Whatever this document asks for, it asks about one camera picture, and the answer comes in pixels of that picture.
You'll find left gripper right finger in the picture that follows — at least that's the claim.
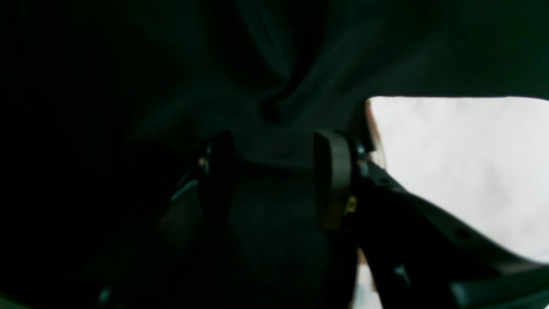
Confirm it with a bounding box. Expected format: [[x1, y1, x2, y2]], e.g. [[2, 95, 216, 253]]
[[314, 130, 549, 309]]

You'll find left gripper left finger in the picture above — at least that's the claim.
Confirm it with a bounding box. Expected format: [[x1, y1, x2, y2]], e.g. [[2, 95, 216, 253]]
[[92, 131, 238, 309]]

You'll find pink T-shirt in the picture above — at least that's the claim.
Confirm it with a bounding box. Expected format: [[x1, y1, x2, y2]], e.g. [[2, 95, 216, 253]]
[[352, 95, 549, 309]]

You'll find black table cloth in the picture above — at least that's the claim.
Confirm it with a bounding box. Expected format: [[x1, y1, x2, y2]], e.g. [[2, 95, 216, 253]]
[[1, 0, 548, 309]]

